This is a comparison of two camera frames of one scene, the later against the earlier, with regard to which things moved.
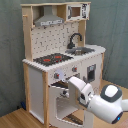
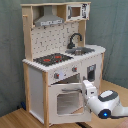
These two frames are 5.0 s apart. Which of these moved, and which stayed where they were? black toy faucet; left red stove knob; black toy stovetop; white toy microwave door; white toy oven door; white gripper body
Moved: white gripper body; white toy oven door
Stayed: black toy stovetop; white toy microwave door; left red stove knob; black toy faucet
